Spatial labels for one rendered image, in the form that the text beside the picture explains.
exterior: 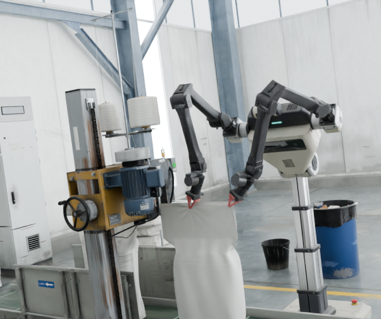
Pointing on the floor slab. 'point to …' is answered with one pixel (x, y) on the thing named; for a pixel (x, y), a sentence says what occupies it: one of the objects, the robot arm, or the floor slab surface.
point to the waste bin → (337, 238)
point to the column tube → (104, 306)
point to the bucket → (276, 253)
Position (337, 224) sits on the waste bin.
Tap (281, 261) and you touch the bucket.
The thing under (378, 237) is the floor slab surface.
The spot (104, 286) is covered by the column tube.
